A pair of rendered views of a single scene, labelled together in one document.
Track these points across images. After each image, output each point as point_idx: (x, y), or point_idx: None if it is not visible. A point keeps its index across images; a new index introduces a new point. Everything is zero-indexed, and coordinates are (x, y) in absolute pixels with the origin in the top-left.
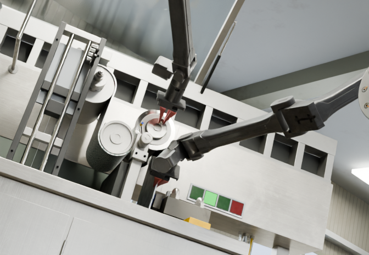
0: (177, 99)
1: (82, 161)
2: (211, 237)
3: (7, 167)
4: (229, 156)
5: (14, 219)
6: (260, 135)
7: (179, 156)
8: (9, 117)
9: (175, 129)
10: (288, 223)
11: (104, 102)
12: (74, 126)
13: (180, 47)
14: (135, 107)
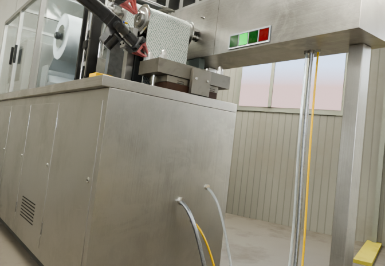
0: None
1: None
2: (88, 82)
3: (42, 90)
4: None
5: (48, 114)
6: None
7: (108, 33)
8: None
9: (217, 0)
10: (314, 20)
11: None
12: (89, 49)
13: None
14: (196, 4)
